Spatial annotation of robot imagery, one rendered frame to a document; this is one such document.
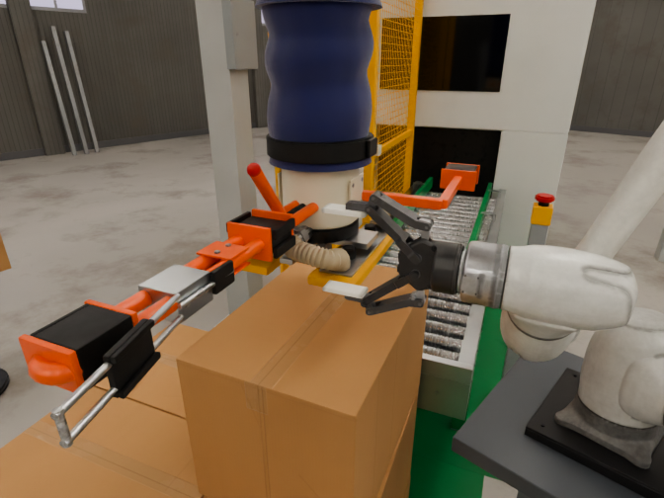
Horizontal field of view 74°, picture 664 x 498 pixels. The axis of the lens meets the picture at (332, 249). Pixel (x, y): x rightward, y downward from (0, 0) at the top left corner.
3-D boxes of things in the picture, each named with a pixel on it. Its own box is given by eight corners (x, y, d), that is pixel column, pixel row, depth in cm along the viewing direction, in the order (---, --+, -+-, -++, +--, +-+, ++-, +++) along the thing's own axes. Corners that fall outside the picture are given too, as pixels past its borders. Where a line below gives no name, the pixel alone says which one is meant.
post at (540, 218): (496, 400, 211) (534, 202, 172) (511, 404, 209) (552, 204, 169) (495, 410, 206) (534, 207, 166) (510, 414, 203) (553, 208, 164)
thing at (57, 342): (98, 334, 53) (89, 297, 51) (144, 349, 50) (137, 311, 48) (30, 376, 46) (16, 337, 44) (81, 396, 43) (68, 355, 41)
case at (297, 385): (308, 354, 157) (306, 251, 141) (419, 384, 142) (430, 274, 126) (198, 493, 106) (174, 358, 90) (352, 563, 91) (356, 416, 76)
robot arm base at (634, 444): (677, 419, 98) (684, 398, 97) (646, 471, 85) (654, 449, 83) (590, 380, 111) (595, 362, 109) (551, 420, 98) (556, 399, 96)
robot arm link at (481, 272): (496, 321, 59) (452, 312, 61) (501, 290, 67) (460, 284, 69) (507, 260, 55) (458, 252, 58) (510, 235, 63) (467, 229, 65)
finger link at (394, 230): (414, 266, 64) (421, 261, 63) (361, 210, 64) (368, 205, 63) (420, 256, 67) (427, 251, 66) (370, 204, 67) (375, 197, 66)
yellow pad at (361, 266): (363, 228, 115) (364, 209, 113) (400, 233, 112) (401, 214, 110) (306, 285, 87) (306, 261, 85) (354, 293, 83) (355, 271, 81)
